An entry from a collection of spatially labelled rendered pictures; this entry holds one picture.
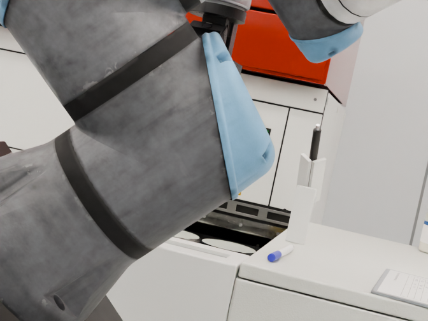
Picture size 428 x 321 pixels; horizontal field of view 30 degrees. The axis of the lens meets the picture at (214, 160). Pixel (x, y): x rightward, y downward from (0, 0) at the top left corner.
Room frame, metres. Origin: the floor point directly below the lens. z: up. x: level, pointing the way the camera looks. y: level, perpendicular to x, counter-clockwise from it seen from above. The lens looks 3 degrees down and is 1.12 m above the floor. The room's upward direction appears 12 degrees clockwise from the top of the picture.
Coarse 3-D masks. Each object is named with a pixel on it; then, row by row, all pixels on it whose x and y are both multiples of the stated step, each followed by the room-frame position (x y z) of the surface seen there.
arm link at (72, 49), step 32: (0, 0) 0.57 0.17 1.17; (32, 0) 0.55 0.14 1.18; (64, 0) 0.55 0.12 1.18; (96, 0) 0.55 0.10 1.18; (128, 0) 0.56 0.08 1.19; (160, 0) 0.57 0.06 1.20; (192, 0) 0.59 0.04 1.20; (32, 32) 0.57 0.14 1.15; (64, 32) 0.56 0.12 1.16; (96, 32) 0.55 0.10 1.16; (128, 32) 0.56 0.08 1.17; (160, 32) 0.57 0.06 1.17; (64, 64) 0.57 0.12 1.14; (96, 64) 0.56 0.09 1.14; (64, 96) 0.58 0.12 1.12
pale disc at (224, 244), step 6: (204, 240) 1.45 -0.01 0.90; (210, 240) 1.46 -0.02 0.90; (216, 240) 1.48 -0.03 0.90; (222, 240) 1.50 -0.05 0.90; (216, 246) 1.41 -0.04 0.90; (222, 246) 1.42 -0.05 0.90; (228, 246) 1.43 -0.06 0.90; (234, 246) 1.45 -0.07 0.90; (240, 246) 1.46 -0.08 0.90; (246, 246) 1.48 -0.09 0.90; (246, 252) 1.41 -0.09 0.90; (252, 252) 1.43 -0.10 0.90
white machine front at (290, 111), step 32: (0, 32) 1.67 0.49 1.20; (0, 64) 1.67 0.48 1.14; (32, 64) 1.66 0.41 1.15; (0, 96) 1.67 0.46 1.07; (32, 96) 1.65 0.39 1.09; (256, 96) 1.56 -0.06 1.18; (288, 96) 1.55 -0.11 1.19; (320, 96) 1.53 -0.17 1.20; (0, 128) 1.66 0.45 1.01; (32, 128) 1.65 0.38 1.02; (64, 128) 1.64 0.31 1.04; (288, 128) 1.54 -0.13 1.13; (320, 128) 1.55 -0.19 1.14; (288, 160) 1.54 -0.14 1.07; (256, 192) 1.55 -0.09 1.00; (288, 192) 1.54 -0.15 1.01
